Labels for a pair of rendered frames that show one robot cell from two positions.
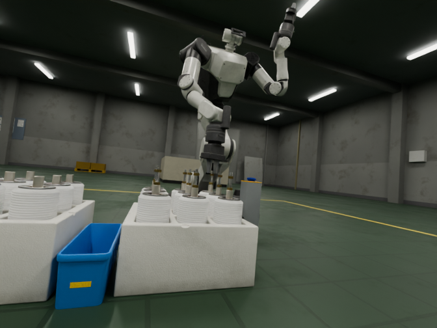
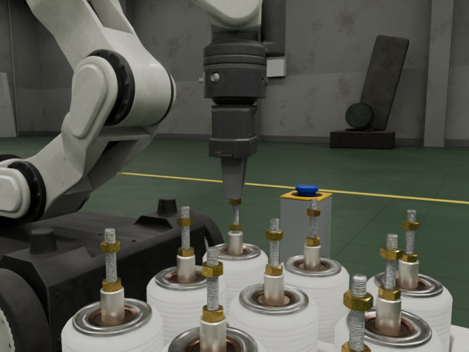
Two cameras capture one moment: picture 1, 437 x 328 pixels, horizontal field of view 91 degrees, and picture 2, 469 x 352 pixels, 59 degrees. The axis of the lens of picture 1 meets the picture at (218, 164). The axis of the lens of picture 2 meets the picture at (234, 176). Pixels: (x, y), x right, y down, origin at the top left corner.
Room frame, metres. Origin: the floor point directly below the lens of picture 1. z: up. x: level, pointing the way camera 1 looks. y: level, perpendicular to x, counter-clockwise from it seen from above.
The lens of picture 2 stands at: (0.50, 0.42, 0.44)
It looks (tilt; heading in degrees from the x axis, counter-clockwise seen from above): 8 degrees down; 318
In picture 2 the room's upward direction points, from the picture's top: straight up
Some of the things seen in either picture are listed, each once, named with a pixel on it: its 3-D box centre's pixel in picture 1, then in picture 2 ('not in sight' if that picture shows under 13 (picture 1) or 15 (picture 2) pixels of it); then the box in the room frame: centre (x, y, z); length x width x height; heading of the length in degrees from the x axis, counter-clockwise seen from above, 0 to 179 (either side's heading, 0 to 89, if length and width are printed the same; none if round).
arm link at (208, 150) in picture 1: (214, 146); (232, 111); (0.94, 0.03, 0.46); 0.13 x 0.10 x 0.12; 129
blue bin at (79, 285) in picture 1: (95, 256); not in sight; (0.63, 0.33, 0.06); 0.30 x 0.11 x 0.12; 19
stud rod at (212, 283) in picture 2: not in sight; (212, 292); (0.76, 0.21, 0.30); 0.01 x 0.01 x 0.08
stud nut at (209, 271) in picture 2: not in sight; (212, 268); (0.76, 0.21, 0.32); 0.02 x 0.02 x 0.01; 22
